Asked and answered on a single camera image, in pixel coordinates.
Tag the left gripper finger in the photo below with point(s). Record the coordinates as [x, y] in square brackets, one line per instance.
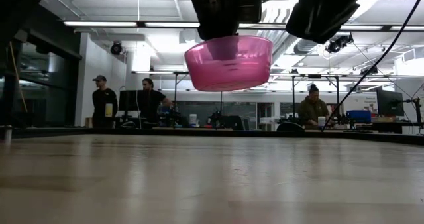
[222, 48]

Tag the pink translucent plastic bowl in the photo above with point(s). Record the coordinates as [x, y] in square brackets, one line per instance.
[250, 72]

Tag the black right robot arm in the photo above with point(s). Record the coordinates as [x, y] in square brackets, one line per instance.
[324, 12]

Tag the wooden block stack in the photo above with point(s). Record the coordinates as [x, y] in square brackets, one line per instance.
[88, 122]

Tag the fluorescent ceiling light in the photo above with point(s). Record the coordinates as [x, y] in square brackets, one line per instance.
[99, 24]
[165, 24]
[265, 26]
[407, 28]
[361, 27]

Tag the white cup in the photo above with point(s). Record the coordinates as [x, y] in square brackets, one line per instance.
[193, 120]
[321, 122]

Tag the person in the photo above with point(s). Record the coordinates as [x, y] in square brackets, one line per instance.
[311, 109]
[99, 98]
[154, 101]

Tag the black office chair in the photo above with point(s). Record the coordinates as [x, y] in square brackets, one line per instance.
[289, 127]

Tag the black ceiling spotlight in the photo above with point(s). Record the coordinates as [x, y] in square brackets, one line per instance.
[338, 43]
[116, 48]

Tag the black computer monitor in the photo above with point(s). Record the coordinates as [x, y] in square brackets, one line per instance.
[390, 103]
[129, 101]

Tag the yellow container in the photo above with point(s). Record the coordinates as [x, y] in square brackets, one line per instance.
[109, 110]

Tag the blue storage bin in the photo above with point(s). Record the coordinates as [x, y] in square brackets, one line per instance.
[358, 116]

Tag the black workstation frame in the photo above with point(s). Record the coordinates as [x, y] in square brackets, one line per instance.
[175, 104]
[293, 94]

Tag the silver ventilation duct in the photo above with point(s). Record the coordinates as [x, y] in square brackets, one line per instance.
[298, 48]

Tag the black aluminium table frame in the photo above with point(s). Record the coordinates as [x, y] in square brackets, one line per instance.
[232, 133]

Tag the white frame post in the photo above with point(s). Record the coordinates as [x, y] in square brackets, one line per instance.
[7, 134]

